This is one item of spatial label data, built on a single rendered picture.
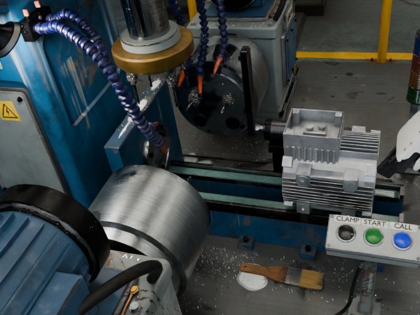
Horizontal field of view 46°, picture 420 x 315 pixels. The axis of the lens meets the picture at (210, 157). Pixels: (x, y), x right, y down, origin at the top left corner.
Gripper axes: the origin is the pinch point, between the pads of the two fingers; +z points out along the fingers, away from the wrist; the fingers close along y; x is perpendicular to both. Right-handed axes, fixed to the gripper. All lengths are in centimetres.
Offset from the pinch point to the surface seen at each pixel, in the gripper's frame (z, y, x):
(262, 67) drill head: 18, 39, 31
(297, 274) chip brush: 33.1, -9.9, 1.3
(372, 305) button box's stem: 24.5, -14.5, -14.0
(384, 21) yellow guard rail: 67, 231, -33
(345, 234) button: 4.9, -18.4, 4.9
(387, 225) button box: 0.7, -15.4, -1.2
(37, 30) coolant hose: 3, -11, 75
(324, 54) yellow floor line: 117, 248, -15
